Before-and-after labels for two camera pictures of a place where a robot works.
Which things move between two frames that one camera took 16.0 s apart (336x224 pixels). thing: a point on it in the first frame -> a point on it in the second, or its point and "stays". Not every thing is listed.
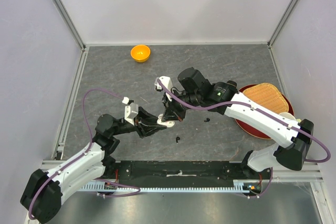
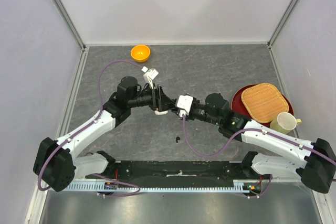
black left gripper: (146, 124) -> (160, 101)
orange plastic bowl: (140, 53) stays
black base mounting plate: (179, 172) stays
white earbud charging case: (168, 124) -> (162, 113)
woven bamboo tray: (269, 96) stays
